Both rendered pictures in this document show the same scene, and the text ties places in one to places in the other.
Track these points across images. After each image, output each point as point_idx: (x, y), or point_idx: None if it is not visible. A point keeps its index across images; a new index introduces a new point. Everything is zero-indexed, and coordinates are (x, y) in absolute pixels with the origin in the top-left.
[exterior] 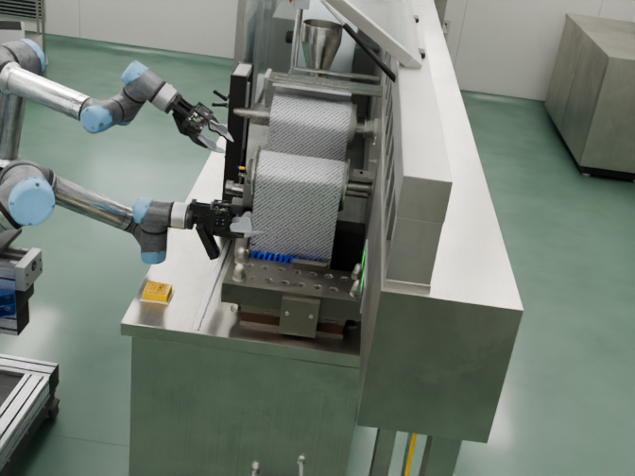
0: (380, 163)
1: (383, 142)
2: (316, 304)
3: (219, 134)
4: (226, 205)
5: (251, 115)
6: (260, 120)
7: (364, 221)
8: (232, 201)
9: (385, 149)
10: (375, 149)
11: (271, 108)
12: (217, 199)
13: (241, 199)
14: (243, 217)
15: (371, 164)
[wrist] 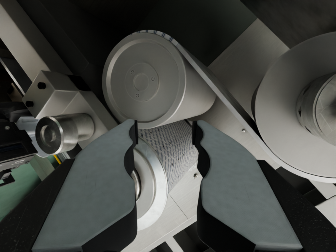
0: (164, 227)
1: (192, 217)
2: None
3: (200, 159)
4: (18, 165)
5: (330, 139)
6: (308, 125)
7: (188, 46)
8: (44, 111)
9: (173, 235)
10: (235, 131)
11: (310, 179)
12: (1, 162)
13: (68, 99)
14: (41, 156)
15: (241, 84)
